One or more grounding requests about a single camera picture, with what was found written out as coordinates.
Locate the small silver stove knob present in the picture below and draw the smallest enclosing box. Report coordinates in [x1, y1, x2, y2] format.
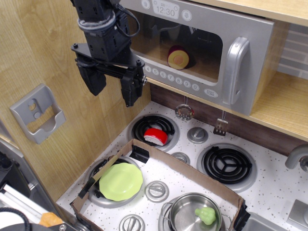
[172, 152, 190, 165]

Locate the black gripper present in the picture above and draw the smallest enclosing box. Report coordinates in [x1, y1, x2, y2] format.
[71, 31, 145, 107]

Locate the red toy cheese wedge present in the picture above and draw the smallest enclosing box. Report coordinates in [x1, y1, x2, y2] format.
[143, 128, 168, 146]

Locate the black rear right burner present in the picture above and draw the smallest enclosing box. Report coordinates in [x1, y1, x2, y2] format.
[196, 143, 257, 193]

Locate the silver microwave door handle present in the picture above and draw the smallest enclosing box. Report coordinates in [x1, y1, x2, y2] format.
[222, 37, 249, 105]

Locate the silver stove knob middle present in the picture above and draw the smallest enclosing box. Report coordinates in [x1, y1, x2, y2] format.
[145, 180, 169, 203]

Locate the silver hanging spatula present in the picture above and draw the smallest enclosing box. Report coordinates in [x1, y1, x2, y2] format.
[213, 111, 229, 136]

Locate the wooden microwave shelf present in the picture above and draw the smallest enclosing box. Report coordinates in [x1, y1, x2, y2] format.
[202, 0, 308, 141]

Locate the grey wall phone holder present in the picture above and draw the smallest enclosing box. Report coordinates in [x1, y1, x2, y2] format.
[10, 84, 66, 144]

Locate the stainless steel toy pot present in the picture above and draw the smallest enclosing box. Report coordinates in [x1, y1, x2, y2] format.
[158, 192, 232, 231]

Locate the black rear left burner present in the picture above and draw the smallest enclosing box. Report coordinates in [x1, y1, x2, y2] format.
[127, 114, 180, 152]

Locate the silver stove knob front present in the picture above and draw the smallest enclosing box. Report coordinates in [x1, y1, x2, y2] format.
[119, 214, 145, 231]

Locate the light green toy plate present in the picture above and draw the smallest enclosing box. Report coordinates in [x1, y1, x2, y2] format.
[99, 163, 143, 202]

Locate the black burner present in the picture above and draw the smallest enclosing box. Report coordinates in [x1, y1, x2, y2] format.
[196, 143, 257, 193]
[127, 114, 180, 152]

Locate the silver toy sink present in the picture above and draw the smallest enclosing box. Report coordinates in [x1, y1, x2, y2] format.
[243, 199, 308, 231]

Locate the green toy broccoli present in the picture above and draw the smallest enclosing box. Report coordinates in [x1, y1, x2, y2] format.
[194, 207, 216, 225]

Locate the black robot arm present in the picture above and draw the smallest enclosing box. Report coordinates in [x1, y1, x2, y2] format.
[71, 0, 145, 107]

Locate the silver stove knob rear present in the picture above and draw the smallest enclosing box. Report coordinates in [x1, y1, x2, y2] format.
[187, 127, 208, 144]

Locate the silver hanging strainer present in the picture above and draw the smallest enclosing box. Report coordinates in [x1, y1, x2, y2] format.
[175, 96, 194, 121]

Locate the brown cardboard barrier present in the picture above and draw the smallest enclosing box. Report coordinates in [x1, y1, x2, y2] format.
[70, 139, 250, 231]

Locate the yellow purple toy food slice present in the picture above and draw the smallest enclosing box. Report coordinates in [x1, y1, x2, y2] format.
[167, 45, 190, 70]

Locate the grey toy faucet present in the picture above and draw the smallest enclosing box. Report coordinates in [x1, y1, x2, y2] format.
[285, 144, 308, 172]

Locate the silver toy microwave door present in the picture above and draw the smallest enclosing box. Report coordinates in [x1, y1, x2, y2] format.
[121, 0, 274, 115]

